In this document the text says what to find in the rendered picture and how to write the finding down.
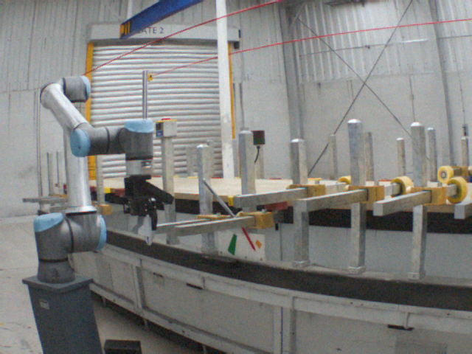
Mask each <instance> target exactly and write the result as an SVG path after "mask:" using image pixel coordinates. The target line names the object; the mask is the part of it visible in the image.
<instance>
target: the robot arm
mask: <svg viewBox="0 0 472 354"><path fill-rule="evenodd" d="M90 93H91V87H90V82H89V80H88V78H87V77H84V76H76V77H58V78H55V79H52V80H50V81H48V82H47V83H46V84H45V85H44V86H43V88H42V89H41V93H40V101H41V105H42V106H43V107H44V108H45V109H48V110H50V111H51V112H52V114H53V116H54V117H55V119H56V120H57V121H58V123H59V124H60V126H61V127H62V129H63V147H64V161H65V172H66V189H67V196H68V203H69V208H68V209H67V210H66V217H65V218H64V217H63V215H62V214H61V213H52V214H46V215H40V216H38V217H36V218H35V220H34V232H35V242H36V248H37V253H38V273H37V277H38V280H39V281H40V282H45V283H51V284H62V283H68V282H73V281H75V280H76V278H75V274H74V272H73V270H72V267H71V265H70V263H69V258H68V254H71V253H79V252H88V251H97V250H100V249H102V248H103V247H104V245H105V242H106V227H105V222H104V220H103V218H102V216H101V215H98V214H97V210H96V209H95V208H94V207H93V206H92V205H91V194H90V186H89V170H88V160H87V156H99V155H110V154H122V153H125V166H126V175H128V176H129V177H127V178H124V185H125V197H122V199H123V209H124V214H130V215H131V216H138V217H137V225H135V226H134V227H133V233H134V234H137V235H142V236H145V240H146V242H147V244H148V245H151V243H152V241H153V238H154V235H155V233H156V227H157V221H158V215H157V211H156V201H155V199H157V200H159V201H160V202H161V203H163V204H166V205H168V204H172V203H173V200H174V198H175V197H174V196H172V195H171V194H169V193H168V192H165V191H164V190H161V189H160V188H158V187H157V186H155V185H153V184H151V183H150V182H148V181H146V180H150V179H152V178H151V175H150V174H153V173H154V160H153V122H152V120H151V119H133V120H126V121H125V124H124V125H120V126H111V127H100V128H93V127H92V126H91V125H90V124H89V123H88V122H87V121H86V101H88V100H89V97H90ZM154 198H155V199H154ZM125 201H128V208H126V210H125ZM147 215H149V217H148V216H147Z"/></svg>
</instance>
